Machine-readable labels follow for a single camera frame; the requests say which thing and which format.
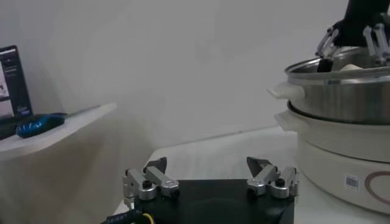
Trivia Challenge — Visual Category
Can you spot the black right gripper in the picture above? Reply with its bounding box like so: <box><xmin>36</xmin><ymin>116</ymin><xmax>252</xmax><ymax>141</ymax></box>
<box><xmin>315</xmin><ymin>0</ymin><xmax>390</xmax><ymax>74</ymax></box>

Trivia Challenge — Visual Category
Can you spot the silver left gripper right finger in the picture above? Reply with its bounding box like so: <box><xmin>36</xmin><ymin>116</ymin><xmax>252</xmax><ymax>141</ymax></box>
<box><xmin>246</xmin><ymin>156</ymin><xmax>301</xmax><ymax>199</ymax></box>

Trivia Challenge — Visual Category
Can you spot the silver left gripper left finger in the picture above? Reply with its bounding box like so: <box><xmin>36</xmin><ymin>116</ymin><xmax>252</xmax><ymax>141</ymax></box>
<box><xmin>122</xmin><ymin>156</ymin><xmax>181</xmax><ymax>211</ymax></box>

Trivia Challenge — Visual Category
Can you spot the white steamed baozi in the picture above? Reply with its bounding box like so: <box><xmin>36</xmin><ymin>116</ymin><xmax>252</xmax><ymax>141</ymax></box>
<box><xmin>339</xmin><ymin>62</ymin><xmax>371</xmax><ymax>72</ymax></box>

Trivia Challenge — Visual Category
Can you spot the stainless steel steamer basket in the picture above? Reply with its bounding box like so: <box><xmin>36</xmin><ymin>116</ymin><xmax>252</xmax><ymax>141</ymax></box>
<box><xmin>268</xmin><ymin>45</ymin><xmax>390</xmax><ymax>125</ymax></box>

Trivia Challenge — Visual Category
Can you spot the white electric pot base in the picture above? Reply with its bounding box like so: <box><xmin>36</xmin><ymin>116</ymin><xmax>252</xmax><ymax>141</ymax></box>
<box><xmin>274</xmin><ymin>102</ymin><xmax>390</xmax><ymax>215</ymax></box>

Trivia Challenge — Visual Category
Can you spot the white side table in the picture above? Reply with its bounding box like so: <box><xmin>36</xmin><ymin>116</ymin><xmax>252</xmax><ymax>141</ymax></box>
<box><xmin>0</xmin><ymin>102</ymin><xmax>118</xmax><ymax>161</ymax></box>

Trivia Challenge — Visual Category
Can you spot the blue computer mouse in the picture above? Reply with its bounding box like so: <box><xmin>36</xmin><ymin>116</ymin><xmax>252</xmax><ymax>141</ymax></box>
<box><xmin>15</xmin><ymin>113</ymin><xmax>66</xmax><ymax>139</ymax></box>

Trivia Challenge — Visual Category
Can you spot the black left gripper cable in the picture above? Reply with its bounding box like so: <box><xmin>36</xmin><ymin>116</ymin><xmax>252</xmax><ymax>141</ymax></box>
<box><xmin>102</xmin><ymin>209</ymin><xmax>156</xmax><ymax>224</ymax></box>

